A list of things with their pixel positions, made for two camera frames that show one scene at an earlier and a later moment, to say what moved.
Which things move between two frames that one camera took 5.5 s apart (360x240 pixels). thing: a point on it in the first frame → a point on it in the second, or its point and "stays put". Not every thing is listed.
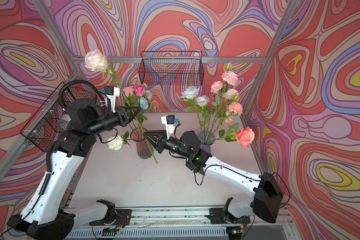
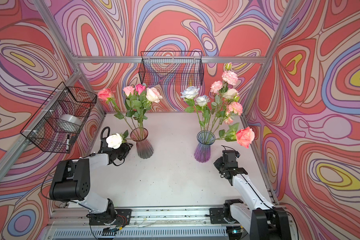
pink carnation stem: x=229 y=78 stays put
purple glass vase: x=206 y=138 stays put
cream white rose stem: x=189 y=94 stays put
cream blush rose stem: x=97 y=60 → x=152 y=95
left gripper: x=122 y=116 → x=126 y=148
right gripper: x=160 y=140 → x=217 y=163
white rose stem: x=117 y=143 stays put
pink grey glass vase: x=144 y=148 stays put
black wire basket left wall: x=45 y=128 stays put
